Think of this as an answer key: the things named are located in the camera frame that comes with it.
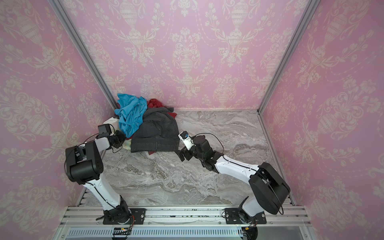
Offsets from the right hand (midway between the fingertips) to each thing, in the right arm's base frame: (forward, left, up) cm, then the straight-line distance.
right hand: (182, 144), depth 83 cm
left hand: (+16, +39, -10) cm, 43 cm away
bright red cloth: (+41, +23, -5) cm, 48 cm away
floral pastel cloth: (+24, +48, -6) cm, 54 cm away
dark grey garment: (+18, +18, -11) cm, 28 cm away
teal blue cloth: (+30, +36, -3) cm, 47 cm away
